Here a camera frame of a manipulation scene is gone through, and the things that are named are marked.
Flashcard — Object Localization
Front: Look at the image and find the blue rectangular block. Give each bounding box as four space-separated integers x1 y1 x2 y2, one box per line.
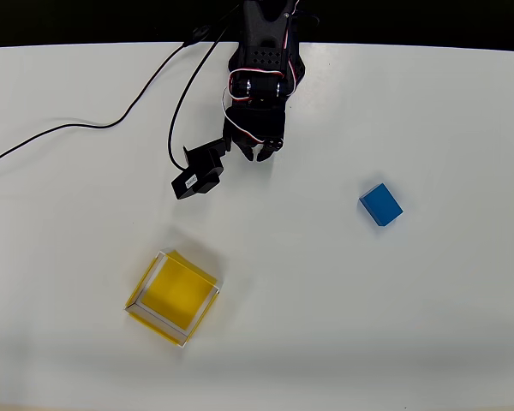
358 182 404 228

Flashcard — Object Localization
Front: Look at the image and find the yellow square tray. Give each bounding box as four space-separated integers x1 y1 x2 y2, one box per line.
123 248 221 350

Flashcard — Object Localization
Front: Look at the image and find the white and red servo wire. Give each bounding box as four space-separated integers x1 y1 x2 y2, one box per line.
220 0 303 146

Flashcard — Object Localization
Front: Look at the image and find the black webcam on bracket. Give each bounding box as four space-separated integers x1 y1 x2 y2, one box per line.
170 138 233 201

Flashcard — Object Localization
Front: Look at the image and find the black webcam cable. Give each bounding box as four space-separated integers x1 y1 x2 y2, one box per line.
0 23 241 173

